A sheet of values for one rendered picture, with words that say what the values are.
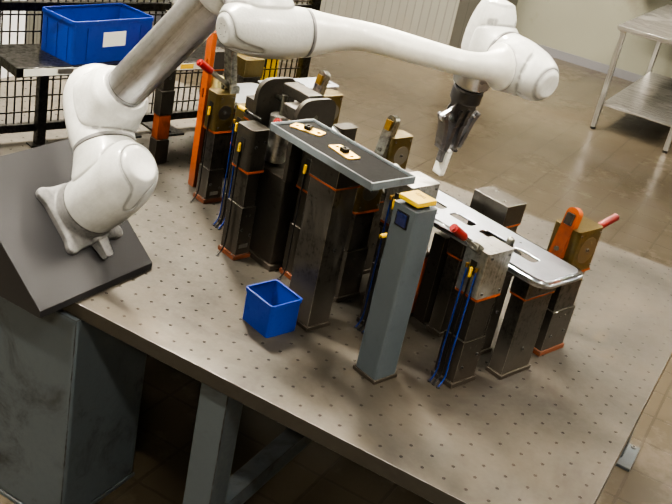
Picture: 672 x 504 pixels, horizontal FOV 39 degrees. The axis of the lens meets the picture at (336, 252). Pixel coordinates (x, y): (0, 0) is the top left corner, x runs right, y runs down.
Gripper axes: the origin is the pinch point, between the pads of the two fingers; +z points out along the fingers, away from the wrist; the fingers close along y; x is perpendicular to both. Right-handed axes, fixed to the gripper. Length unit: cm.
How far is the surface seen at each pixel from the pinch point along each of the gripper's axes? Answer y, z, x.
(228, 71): -13, 13, 77
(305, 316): -31, 41, -1
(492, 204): 20.0, 12.5, -4.7
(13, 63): -63, 25, 110
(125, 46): -27, 21, 112
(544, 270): 6.5, 10.2, -34.8
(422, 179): -7.6, 3.0, -2.3
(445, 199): 11.4, 15.0, 3.8
